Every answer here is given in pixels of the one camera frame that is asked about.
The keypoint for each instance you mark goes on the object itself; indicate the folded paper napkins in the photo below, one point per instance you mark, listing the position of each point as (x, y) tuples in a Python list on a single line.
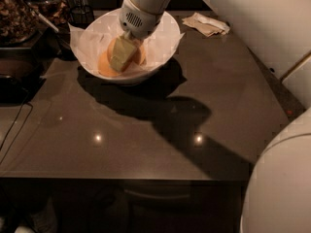
[(206, 25)]

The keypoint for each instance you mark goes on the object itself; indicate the white paper bowl liner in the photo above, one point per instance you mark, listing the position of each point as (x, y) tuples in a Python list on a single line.
[(90, 42)]

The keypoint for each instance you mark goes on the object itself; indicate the glass jar of dried snacks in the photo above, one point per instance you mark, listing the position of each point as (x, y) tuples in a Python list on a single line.
[(17, 22)]

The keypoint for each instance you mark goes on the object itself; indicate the orange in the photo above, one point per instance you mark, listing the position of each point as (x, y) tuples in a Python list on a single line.
[(139, 56), (111, 48), (104, 68)]

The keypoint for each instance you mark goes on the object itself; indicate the white scoop handle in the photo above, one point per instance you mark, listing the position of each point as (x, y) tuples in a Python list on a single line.
[(43, 19)]

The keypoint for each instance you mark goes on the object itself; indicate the black wire basket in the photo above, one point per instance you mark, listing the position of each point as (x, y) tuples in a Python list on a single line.
[(82, 16)]

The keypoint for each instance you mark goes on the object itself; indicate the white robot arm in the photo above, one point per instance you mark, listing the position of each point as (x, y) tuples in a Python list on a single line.
[(226, 132)]

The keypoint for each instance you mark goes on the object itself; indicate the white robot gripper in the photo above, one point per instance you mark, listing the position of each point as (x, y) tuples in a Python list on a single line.
[(138, 22)]

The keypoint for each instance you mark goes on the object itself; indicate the white ceramic bowl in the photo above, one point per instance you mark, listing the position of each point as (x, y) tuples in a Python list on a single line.
[(162, 62)]

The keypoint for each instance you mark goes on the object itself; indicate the black appliance on left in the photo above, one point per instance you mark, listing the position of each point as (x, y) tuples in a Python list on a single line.
[(20, 75)]

